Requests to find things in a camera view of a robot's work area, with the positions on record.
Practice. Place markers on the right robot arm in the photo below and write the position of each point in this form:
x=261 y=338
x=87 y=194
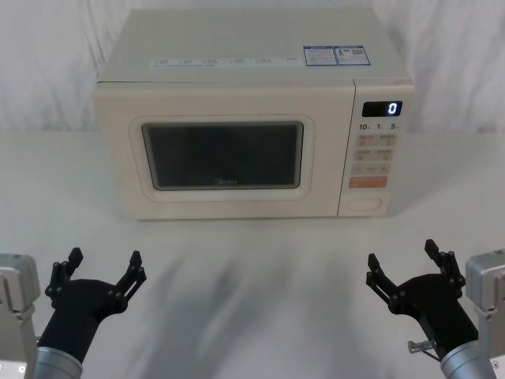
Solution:
x=485 y=276

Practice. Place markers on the white table cloth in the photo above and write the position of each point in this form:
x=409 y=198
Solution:
x=252 y=300

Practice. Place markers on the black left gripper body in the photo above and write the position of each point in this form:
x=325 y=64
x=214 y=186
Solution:
x=79 y=308

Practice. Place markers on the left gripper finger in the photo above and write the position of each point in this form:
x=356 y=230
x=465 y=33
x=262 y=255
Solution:
x=132 y=278
x=59 y=274

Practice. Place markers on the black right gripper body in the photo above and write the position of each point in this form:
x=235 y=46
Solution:
x=434 y=304

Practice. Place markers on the cream microwave oven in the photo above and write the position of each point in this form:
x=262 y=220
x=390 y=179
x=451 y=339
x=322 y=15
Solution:
x=236 y=39

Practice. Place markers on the white curtain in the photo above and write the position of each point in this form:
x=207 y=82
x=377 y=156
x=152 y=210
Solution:
x=43 y=59

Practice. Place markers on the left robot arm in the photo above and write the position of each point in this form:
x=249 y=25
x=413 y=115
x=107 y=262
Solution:
x=16 y=284

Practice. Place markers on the oven control panel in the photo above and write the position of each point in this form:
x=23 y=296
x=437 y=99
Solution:
x=375 y=197

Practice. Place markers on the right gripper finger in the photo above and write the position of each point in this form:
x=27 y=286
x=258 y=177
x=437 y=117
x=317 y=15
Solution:
x=450 y=268
x=380 y=280

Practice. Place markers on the cream oven door with window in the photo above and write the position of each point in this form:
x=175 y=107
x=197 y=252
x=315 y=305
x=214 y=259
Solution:
x=114 y=158

